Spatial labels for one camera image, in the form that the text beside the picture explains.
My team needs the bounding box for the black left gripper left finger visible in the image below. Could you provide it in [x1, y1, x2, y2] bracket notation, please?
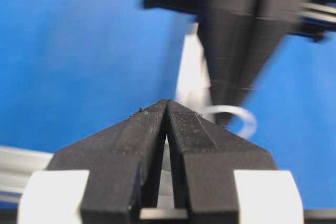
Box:
[47, 100, 166, 223]

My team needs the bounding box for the white zip tie loop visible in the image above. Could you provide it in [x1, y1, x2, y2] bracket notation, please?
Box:
[202, 105, 257, 139]

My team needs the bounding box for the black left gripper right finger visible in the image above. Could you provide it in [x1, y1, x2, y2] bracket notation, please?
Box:
[166, 100, 277, 223]

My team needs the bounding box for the other arm black gripper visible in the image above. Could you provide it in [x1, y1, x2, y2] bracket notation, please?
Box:
[143, 0, 335, 106]

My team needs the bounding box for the aluminium frame upright rail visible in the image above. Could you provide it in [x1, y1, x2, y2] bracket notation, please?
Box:
[176, 23, 211, 112]

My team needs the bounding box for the aluminium frame left rail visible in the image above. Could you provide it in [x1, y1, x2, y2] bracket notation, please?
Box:
[1, 146, 53, 204]

